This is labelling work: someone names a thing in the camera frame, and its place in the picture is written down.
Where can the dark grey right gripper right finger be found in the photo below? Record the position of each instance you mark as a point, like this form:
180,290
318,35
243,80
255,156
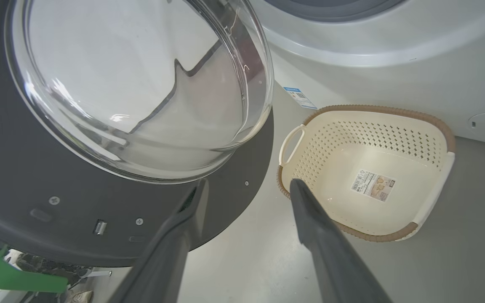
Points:
331,252

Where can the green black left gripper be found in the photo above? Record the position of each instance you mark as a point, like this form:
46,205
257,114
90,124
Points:
19,277

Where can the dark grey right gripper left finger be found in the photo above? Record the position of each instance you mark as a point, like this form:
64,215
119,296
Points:
162,252

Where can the dark grey washing machine door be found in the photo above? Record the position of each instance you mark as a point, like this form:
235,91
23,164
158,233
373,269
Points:
36,189

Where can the white barcode sticker in basket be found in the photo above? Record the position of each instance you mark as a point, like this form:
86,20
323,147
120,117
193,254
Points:
373,186

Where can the cream perforated laundry basket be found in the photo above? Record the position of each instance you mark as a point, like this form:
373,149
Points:
394,147

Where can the white front-load washing machine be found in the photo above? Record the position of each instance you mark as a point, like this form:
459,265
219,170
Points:
394,84

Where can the blue white energy label sticker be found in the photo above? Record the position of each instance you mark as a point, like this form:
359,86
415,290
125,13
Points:
300,97

